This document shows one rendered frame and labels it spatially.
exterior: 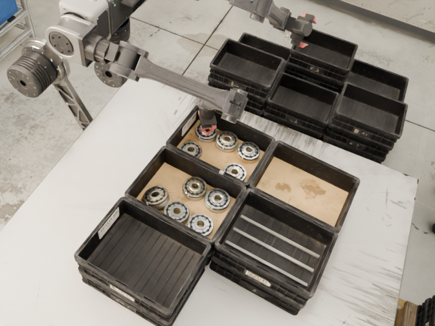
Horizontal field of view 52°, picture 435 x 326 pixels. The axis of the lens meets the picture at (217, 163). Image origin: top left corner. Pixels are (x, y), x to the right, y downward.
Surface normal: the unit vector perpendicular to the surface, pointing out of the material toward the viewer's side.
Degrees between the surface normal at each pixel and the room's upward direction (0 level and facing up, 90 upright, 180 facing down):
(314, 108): 0
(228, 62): 0
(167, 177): 0
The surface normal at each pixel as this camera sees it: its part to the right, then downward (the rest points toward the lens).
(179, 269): 0.11, -0.59
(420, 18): -0.39, 0.71
